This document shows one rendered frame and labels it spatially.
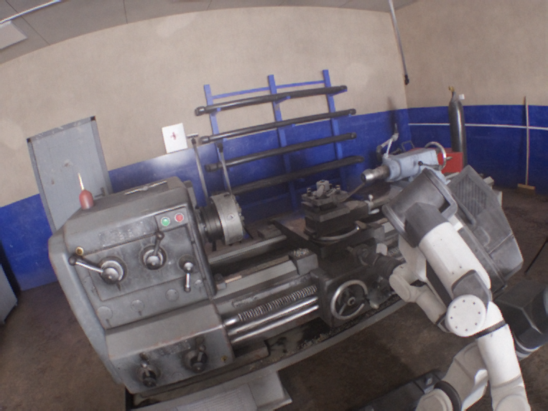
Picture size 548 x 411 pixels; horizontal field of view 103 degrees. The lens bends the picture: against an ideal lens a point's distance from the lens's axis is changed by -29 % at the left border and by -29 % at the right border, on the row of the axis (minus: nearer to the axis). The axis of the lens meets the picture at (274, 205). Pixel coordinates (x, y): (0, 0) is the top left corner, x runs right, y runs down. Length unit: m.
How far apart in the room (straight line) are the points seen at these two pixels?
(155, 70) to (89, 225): 3.53
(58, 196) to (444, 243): 4.54
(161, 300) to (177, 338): 0.17
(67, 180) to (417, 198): 4.38
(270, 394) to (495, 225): 1.45
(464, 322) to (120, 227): 1.13
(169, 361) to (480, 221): 1.23
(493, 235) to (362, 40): 5.48
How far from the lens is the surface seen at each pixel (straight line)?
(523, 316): 0.73
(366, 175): 1.85
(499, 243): 0.79
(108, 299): 1.35
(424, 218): 0.66
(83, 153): 4.52
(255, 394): 1.77
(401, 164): 1.99
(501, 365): 0.64
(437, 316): 1.07
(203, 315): 1.32
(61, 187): 4.65
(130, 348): 1.34
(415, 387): 1.69
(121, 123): 4.48
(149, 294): 1.32
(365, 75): 5.90
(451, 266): 0.63
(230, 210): 1.41
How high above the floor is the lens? 1.53
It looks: 16 degrees down
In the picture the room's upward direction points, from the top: 11 degrees counter-clockwise
